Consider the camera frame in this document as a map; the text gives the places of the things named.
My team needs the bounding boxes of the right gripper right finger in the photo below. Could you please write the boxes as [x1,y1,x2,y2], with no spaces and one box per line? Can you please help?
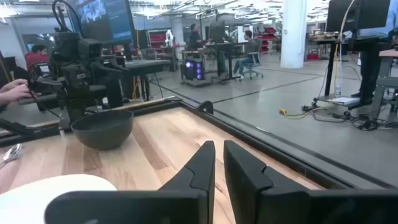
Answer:
[223,139,398,224]

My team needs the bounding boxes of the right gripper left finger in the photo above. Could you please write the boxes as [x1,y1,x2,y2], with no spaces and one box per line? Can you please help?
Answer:
[44,140,216,224]

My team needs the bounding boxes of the dark grey bowl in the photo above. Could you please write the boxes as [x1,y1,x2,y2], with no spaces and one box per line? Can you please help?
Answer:
[70,109,134,151]

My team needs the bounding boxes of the person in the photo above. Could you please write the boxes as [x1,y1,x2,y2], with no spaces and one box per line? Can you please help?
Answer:
[24,44,50,71]
[188,23,203,50]
[233,30,261,76]
[350,0,398,106]

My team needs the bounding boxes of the person's hand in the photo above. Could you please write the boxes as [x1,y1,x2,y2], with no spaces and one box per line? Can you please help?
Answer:
[0,78,29,93]
[0,84,42,106]

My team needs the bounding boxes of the grey work table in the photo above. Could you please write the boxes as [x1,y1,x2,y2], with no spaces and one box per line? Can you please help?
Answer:
[124,58,172,102]

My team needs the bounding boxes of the black table clamp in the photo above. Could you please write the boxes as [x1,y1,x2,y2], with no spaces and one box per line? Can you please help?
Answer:
[195,100,215,115]

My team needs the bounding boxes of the silver metal spoon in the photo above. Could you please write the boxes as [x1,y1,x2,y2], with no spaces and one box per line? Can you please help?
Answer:
[0,142,23,170]

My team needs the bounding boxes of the computer tower with lights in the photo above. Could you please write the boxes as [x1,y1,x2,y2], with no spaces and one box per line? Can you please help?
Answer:
[181,58,206,82]

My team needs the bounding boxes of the grey office chair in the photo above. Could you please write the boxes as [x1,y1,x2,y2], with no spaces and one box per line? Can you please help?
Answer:
[242,51,264,80]

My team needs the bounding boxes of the white round plate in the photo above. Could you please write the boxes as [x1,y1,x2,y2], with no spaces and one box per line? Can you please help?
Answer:
[0,174,118,224]

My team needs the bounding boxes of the black office desk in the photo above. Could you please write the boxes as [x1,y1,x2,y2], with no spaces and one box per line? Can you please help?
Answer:
[205,42,244,84]

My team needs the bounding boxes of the small dark desk monitor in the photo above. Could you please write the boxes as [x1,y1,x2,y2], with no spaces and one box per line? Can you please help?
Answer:
[208,20,226,43]

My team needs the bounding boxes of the red storage bin shelf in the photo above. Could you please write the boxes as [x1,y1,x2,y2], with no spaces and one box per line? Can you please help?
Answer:
[260,26,278,55]

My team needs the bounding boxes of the black rolling monitor stand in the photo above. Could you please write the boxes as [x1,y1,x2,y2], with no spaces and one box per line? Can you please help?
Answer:
[310,34,392,110]

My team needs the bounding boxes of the white building column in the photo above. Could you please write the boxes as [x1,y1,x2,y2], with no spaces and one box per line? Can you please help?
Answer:
[280,0,308,69]

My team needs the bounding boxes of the grey metal table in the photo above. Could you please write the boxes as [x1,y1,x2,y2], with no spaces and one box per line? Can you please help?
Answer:
[369,49,398,121]

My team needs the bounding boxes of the black monitor on stand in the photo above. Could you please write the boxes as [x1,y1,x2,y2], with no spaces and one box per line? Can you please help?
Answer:
[325,0,391,34]

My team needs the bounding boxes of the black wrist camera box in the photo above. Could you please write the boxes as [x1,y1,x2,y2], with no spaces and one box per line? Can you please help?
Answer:
[77,39,103,60]

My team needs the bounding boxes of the large wall monitor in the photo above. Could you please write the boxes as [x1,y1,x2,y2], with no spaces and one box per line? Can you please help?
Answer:
[67,0,137,46]

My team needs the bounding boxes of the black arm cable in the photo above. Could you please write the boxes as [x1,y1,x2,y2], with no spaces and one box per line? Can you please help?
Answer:
[52,0,85,35]

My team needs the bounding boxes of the yellow power cable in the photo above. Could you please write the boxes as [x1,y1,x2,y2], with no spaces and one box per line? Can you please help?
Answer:
[279,107,324,120]

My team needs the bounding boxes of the black floor cables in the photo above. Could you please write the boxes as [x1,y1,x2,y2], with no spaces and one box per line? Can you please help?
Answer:
[303,105,398,131]

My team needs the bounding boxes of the white hanging cable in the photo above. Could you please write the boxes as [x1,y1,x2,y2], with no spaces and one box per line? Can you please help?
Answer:
[336,0,356,88]

